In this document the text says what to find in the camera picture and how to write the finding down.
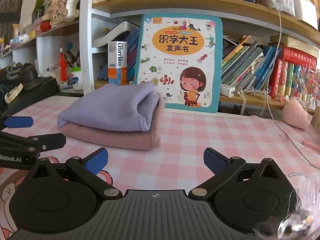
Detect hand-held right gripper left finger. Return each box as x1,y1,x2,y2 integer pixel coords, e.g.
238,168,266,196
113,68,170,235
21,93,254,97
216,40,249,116
24,147,123,202

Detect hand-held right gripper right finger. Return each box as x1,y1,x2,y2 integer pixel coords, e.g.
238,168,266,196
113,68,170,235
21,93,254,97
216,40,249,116
188,147,288,202

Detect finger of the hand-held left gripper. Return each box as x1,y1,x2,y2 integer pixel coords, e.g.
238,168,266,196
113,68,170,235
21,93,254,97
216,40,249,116
0,132,67,156
0,115,34,130

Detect pink and purple knit sweater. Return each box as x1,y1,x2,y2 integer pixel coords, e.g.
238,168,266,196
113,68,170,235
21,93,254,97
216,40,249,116
57,82,165,151

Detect pink checked table mat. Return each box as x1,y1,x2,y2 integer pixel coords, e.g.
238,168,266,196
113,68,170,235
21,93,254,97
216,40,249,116
0,95,320,240

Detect black box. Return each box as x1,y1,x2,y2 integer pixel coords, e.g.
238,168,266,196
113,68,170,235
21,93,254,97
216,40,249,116
0,76,60,117

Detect black shoes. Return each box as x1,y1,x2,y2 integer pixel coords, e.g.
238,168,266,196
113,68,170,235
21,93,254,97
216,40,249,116
0,64,38,90

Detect red tassel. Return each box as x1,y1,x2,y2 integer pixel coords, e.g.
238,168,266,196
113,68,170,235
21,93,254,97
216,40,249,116
59,46,68,82

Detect white charger plug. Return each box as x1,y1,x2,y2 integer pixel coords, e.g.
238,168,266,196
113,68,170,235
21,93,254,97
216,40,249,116
220,84,236,97

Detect white cup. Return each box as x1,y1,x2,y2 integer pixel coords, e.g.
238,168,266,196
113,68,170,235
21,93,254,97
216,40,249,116
70,67,83,91

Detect pink plush toy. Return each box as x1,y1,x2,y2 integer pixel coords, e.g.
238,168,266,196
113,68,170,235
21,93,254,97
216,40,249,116
282,98,312,130

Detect pink pen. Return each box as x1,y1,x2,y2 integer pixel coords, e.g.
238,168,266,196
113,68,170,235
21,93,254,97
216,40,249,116
302,140,320,150

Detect row of leaning thin books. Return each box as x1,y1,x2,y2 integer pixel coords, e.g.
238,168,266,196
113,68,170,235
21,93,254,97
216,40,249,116
221,36,278,90

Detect white and orange toothbrush box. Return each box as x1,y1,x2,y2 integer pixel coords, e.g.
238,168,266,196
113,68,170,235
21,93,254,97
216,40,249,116
107,41,128,85

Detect white and wood bookshelf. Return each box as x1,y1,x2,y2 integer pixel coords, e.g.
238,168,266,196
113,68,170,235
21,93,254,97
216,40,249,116
0,0,320,117

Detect row of standing thick books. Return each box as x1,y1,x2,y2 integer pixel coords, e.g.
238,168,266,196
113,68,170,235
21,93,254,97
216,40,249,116
269,59,302,98

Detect small beige box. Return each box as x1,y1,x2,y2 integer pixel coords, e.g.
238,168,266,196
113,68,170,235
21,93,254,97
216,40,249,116
311,105,320,128

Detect green potted plant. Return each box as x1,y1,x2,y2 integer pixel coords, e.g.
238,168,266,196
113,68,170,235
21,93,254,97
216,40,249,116
32,0,54,18

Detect colourful flower bouquet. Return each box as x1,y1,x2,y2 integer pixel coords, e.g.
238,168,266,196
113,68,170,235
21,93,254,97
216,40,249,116
291,65,320,100

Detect teal-bordered children's picture book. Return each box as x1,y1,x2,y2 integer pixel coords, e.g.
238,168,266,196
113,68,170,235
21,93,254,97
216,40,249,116
134,14,223,113

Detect hanging fabric charm ornament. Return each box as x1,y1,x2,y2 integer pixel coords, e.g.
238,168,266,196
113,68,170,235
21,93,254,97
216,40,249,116
49,0,80,27

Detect open grey book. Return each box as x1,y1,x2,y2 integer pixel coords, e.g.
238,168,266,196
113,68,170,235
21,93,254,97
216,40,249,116
91,20,140,48

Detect thick red book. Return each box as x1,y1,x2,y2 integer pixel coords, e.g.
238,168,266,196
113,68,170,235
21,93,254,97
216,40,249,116
279,44,318,68

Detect white storage box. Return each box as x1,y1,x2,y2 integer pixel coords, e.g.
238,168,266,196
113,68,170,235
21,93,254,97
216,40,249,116
292,0,319,29

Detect white watch strap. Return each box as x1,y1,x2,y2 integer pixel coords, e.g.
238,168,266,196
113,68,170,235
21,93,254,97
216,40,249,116
4,82,23,103

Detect pearl bead string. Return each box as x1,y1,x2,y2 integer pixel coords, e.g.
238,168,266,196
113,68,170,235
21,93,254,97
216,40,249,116
235,89,268,96

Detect white charging cable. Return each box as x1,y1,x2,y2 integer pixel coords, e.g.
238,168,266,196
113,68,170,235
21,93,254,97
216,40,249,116
254,0,320,169

